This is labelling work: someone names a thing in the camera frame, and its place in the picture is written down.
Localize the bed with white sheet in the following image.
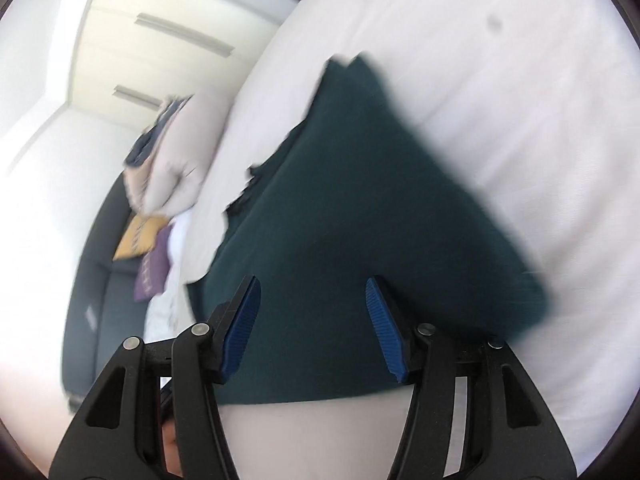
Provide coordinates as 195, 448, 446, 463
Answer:
145, 0, 640, 480

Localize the yellow patterned pillow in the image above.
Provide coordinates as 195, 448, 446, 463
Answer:
112, 215, 169, 262

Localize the dark green sweater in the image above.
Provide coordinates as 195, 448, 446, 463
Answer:
187, 52, 551, 406

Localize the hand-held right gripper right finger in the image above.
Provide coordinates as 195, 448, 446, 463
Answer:
365, 276, 576, 480

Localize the cream wardrobe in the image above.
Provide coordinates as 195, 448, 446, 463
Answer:
67, 0, 301, 122

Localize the beige folded duvet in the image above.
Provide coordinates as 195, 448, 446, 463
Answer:
124, 87, 236, 218

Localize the dark grey headboard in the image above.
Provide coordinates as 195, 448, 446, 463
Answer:
62, 170, 151, 402

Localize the purple patterned pillow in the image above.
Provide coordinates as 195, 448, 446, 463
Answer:
133, 225, 174, 302

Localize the white pillow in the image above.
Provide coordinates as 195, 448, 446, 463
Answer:
144, 262, 197, 342

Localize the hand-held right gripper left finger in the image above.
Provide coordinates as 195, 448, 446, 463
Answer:
47, 275, 262, 480

